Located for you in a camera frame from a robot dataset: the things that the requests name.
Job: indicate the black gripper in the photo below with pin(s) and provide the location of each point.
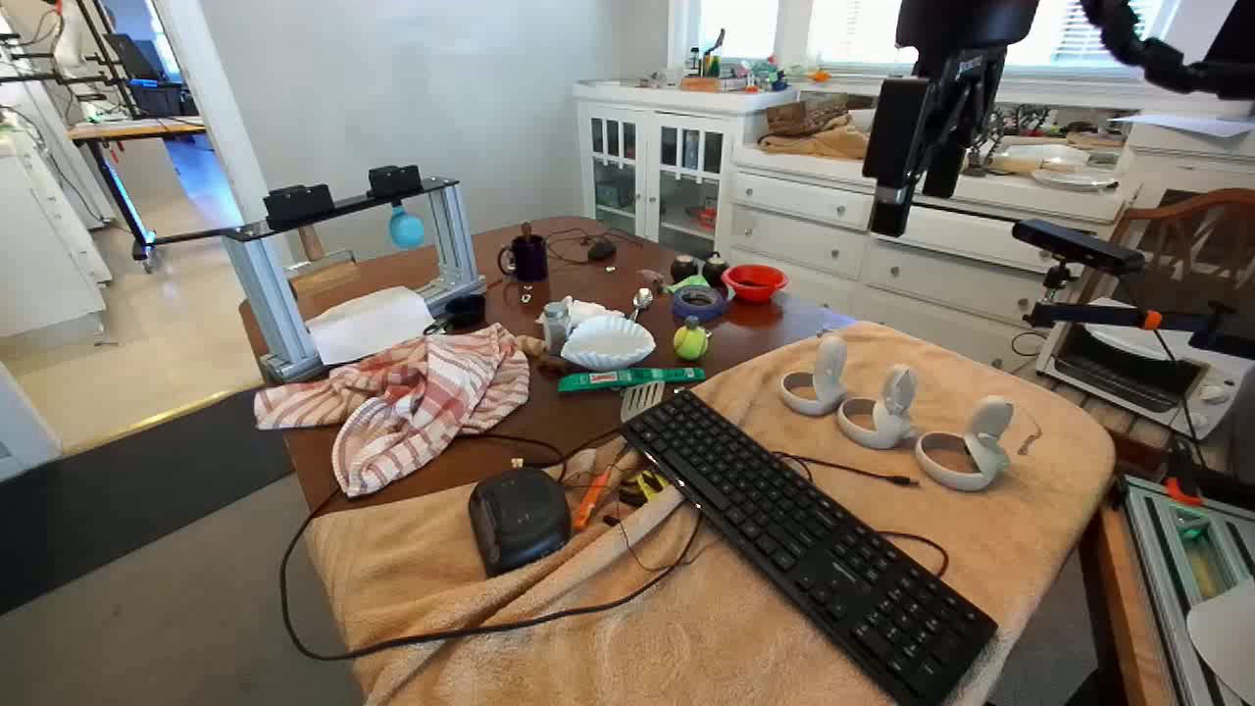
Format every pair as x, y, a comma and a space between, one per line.
924, 125

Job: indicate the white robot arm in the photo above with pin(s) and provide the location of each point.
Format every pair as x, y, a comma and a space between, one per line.
1220, 72

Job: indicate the black computer keyboard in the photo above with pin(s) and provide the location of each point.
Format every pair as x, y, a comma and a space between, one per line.
892, 615

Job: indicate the white cabinet with drawers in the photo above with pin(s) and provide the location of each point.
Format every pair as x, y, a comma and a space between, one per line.
685, 171

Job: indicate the red bowl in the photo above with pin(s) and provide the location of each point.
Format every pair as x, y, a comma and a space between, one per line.
753, 282

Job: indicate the white VR controller middle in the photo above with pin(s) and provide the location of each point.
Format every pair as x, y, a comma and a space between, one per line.
888, 418

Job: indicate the blue bowl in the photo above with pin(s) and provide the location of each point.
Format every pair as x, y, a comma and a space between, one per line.
705, 302

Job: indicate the wooden chair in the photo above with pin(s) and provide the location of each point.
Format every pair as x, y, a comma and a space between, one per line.
1199, 255

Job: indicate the yellow green tennis ball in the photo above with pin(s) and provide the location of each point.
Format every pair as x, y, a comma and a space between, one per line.
692, 342

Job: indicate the beige towel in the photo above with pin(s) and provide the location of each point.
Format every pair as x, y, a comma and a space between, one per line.
655, 608

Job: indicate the white scalloped dish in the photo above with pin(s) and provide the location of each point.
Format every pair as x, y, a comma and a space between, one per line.
611, 342

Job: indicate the dark blue mug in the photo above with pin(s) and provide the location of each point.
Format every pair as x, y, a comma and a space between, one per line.
523, 255

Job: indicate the green tube package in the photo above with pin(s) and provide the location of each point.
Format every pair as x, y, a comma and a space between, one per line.
626, 377

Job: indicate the blue ball ornament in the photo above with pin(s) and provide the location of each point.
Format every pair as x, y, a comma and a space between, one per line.
404, 227

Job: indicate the black computer mouse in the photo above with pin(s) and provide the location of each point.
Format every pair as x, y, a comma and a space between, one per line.
519, 520

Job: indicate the red striped white cloth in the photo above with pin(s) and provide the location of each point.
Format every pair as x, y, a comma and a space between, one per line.
404, 406

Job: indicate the black camera on tripod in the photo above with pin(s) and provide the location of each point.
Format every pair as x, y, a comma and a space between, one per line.
1070, 245

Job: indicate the aluminium frame stand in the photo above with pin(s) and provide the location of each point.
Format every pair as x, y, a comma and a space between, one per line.
289, 346

